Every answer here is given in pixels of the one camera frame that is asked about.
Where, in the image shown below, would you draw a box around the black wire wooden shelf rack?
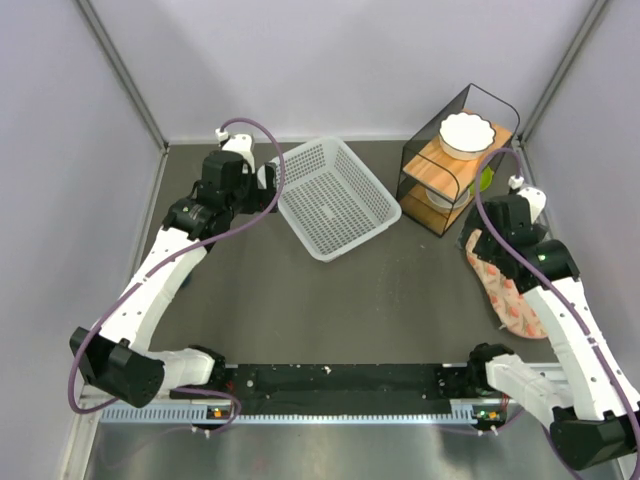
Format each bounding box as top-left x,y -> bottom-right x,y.
395,83 -> 521,237

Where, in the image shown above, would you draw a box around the white scalloped bowl top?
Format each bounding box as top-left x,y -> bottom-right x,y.
438,112 -> 496,161

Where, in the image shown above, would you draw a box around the white plastic perforated basket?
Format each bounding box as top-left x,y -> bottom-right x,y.
269,137 -> 401,263

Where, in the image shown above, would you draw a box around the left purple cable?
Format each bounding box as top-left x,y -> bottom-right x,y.
67,117 -> 286,436

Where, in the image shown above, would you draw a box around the purple cable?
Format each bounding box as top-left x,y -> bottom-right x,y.
67,117 -> 286,436
473,147 -> 640,480

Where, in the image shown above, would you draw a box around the white bowl lower shelf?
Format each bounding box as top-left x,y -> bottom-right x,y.
425,189 -> 470,212

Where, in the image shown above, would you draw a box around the green plate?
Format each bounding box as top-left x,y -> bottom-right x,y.
469,166 -> 494,195

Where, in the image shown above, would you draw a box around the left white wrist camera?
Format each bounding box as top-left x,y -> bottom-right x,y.
215,128 -> 255,171

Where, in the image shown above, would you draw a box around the floral mesh laundry bag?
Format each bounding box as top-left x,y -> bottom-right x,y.
465,229 -> 548,340

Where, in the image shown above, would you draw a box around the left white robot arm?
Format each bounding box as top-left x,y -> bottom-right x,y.
70,151 -> 283,408

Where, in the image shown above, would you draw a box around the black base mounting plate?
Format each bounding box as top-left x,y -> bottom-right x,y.
169,363 -> 506,416

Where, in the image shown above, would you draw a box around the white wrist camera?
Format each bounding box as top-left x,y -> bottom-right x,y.
508,174 -> 547,223
215,128 -> 255,171

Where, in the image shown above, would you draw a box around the perforated metal cable tray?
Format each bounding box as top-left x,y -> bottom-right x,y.
100,400 -> 502,426

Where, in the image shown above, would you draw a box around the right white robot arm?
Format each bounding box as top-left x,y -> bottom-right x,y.
460,187 -> 639,471

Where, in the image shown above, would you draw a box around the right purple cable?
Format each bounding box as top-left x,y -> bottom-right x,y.
473,147 -> 640,480

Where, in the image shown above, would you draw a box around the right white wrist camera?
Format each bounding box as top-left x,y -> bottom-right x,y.
508,174 -> 547,223

